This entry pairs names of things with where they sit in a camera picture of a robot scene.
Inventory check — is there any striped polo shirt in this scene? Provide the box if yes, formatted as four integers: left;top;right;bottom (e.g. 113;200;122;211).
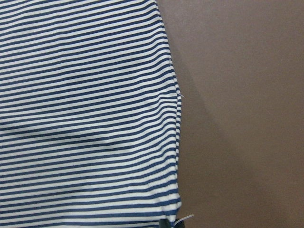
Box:
0;0;184;228

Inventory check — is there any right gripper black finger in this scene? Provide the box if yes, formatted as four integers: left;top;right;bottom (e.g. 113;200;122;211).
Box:
159;219;169;228

